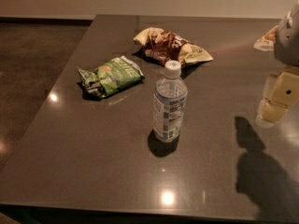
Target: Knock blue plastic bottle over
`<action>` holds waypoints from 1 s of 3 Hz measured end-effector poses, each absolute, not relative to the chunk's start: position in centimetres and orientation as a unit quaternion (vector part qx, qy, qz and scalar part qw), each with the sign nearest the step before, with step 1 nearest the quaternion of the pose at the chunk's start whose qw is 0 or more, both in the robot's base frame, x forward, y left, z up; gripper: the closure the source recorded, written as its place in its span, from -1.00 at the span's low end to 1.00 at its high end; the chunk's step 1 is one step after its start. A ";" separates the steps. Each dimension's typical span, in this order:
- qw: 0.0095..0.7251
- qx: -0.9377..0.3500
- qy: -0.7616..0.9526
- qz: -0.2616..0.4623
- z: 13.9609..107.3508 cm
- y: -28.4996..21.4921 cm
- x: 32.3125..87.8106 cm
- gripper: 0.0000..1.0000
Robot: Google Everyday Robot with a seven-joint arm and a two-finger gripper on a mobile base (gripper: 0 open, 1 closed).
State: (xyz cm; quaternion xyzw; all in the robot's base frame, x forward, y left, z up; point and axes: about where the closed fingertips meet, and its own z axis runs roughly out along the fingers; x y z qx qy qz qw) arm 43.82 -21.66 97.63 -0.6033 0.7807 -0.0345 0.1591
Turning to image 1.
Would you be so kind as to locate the green chip bag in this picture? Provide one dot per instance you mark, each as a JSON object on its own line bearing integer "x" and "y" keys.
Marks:
{"x": 110, "y": 77}

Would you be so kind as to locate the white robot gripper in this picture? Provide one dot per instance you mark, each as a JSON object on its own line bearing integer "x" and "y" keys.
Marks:
{"x": 288, "y": 41}

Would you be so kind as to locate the small cream snack packet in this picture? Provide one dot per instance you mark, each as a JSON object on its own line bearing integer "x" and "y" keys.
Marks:
{"x": 267, "y": 41}

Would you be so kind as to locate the brown and cream snack bag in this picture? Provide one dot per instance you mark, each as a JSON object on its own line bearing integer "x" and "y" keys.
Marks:
{"x": 162, "y": 46}

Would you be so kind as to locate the clear blue-labelled plastic bottle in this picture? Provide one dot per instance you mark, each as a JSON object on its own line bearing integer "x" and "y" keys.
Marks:
{"x": 169, "y": 103}

